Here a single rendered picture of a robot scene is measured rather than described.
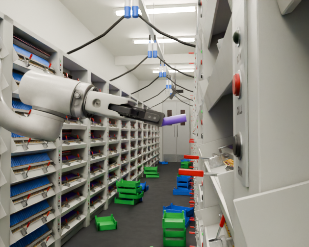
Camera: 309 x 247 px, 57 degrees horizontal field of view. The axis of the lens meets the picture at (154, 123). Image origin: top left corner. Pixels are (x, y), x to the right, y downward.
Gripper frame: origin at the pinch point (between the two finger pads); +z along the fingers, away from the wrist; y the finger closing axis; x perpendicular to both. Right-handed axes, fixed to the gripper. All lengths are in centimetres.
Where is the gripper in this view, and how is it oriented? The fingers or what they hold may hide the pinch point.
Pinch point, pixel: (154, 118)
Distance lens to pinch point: 64.9
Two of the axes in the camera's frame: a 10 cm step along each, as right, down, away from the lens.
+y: 1.0, 0.3, 9.9
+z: 9.6, 2.4, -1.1
